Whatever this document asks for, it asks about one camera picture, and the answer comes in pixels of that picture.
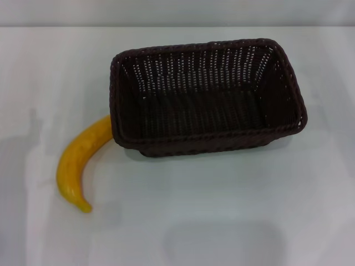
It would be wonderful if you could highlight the yellow banana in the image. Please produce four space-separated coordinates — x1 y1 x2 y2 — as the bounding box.
56 115 112 214

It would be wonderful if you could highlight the dark brown woven basket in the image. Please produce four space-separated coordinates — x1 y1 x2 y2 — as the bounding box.
108 38 308 158

